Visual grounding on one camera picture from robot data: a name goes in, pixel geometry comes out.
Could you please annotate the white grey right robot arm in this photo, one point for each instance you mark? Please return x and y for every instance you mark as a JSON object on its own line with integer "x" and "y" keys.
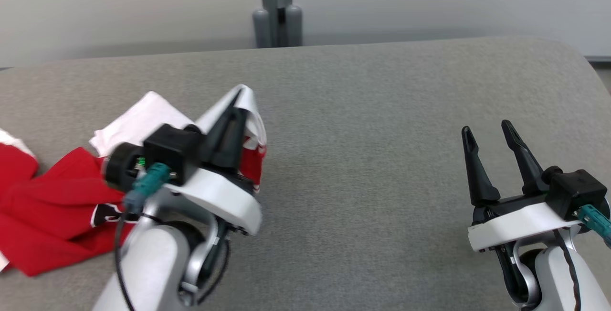
{"x": 553, "y": 277}

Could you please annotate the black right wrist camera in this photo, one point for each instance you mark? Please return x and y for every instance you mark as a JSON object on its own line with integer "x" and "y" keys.
{"x": 575, "y": 189}

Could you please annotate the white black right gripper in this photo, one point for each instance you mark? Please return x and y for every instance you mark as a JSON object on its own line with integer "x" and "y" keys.
{"x": 520, "y": 227}

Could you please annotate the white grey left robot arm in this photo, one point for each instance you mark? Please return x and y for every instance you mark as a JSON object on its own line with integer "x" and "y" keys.
{"x": 152, "y": 268}

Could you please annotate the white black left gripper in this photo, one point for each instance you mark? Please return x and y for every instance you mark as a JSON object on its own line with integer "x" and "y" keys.
{"x": 224, "y": 198}

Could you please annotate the grey partition post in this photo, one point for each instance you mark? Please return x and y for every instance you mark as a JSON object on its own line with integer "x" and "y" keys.
{"x": 277, "y": 19}

